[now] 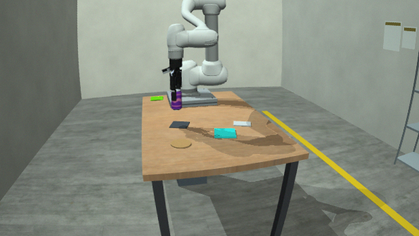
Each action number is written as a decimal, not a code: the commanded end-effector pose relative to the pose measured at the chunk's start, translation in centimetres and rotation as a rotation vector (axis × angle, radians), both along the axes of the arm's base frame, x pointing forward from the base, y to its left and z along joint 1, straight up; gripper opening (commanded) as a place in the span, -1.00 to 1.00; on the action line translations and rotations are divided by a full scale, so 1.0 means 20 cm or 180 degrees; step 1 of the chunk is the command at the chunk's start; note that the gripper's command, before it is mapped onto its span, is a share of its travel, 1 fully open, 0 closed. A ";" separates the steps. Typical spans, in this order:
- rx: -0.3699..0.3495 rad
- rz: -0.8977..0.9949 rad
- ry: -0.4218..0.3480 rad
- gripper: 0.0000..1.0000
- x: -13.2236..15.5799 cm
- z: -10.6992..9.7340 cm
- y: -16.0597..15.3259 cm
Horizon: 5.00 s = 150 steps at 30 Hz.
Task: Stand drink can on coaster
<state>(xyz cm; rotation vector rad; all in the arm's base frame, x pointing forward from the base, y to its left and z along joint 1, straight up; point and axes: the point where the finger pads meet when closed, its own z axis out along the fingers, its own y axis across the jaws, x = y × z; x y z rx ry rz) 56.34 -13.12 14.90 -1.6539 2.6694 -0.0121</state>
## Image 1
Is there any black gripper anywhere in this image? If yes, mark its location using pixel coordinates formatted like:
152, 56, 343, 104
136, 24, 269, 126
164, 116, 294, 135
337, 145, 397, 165
169, 58, 182, 101

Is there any purple drink can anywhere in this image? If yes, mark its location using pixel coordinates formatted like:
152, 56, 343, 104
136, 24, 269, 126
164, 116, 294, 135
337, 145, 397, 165
171, 89, 182, 111

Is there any cyan square block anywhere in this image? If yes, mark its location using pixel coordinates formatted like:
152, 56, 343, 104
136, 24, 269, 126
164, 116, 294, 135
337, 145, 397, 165
214, 128, 237, 138

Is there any dark grey square coaster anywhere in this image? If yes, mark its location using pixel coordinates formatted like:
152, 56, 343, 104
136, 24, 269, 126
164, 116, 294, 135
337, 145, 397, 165
169, 121, 190, 129

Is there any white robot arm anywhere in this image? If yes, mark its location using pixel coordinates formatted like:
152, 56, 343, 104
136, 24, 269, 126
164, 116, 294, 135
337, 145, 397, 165
167, 0, 228, 97

